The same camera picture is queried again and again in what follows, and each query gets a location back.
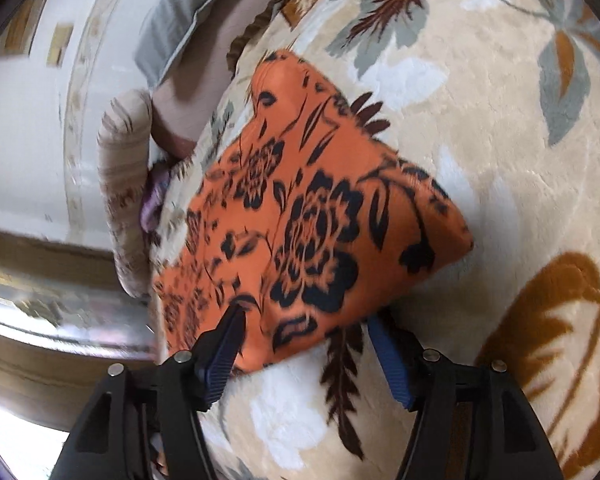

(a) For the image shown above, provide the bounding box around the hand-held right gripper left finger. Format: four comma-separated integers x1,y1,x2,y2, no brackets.
52,306,248,480

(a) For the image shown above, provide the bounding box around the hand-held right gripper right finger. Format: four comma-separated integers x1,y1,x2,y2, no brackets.
367,315,563,480

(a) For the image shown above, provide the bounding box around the orange floral blouse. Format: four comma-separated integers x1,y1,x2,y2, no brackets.
152,50,475,373

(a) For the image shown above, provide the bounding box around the purple cloth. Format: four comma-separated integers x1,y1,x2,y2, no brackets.
140,165,173,233

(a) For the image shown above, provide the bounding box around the wooden door with leaded glass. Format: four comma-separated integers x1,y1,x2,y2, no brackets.
0,225,168,401

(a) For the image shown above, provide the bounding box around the striped floral bolster pillow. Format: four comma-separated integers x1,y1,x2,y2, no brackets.
97,89,156,298

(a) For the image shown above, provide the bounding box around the leaf print fleece blanket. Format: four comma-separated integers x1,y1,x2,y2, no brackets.
145,0,600,480

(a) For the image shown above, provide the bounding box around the pink sofa bed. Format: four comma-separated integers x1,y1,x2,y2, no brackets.
150,10,271,161

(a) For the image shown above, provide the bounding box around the grey ruffled pillow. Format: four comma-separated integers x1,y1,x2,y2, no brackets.
134,0,246,88

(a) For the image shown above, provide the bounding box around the framed wall picture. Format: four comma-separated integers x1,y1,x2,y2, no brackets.
0,0,56,58

